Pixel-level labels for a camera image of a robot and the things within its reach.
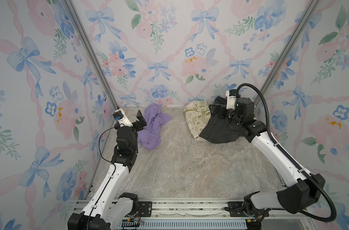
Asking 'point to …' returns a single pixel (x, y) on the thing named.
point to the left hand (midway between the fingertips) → (132, 112)
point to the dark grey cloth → (217, 130)
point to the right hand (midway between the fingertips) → (216, 104)
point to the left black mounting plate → (145, 209)
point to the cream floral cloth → (197, 113)
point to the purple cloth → (150, 136)
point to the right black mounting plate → (236, 209)
